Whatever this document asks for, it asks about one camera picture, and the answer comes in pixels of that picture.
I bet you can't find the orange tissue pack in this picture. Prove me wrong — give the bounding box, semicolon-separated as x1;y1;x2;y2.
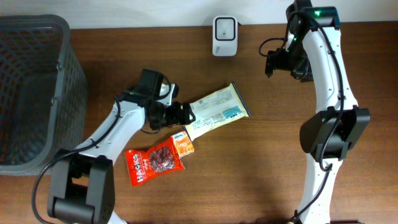
171;131;195;158

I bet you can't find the red Hacks candy bag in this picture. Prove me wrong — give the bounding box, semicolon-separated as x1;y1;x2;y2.
125;139;185;186

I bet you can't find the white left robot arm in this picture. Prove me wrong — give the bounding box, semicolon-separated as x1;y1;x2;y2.
47;69;196;223

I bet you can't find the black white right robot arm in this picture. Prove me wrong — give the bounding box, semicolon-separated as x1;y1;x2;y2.
264;0;370;223

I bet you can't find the white barcode scanner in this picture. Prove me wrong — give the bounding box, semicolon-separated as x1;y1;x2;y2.
212;16;238;57

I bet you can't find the grey plastic mesh basket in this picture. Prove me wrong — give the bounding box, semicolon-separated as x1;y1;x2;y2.
1;14;88;176

